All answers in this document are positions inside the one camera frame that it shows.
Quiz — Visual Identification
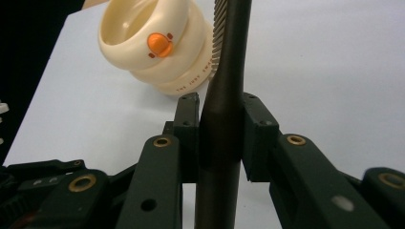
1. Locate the cream ribbed cup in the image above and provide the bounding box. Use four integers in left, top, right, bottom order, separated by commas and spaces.
97, 0, 222, 96

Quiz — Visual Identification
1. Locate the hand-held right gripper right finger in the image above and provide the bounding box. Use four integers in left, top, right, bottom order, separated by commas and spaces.
241, 92, 391, 229

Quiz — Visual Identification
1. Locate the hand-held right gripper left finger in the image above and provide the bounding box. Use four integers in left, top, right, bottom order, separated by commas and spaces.
116, 92, 201, 229

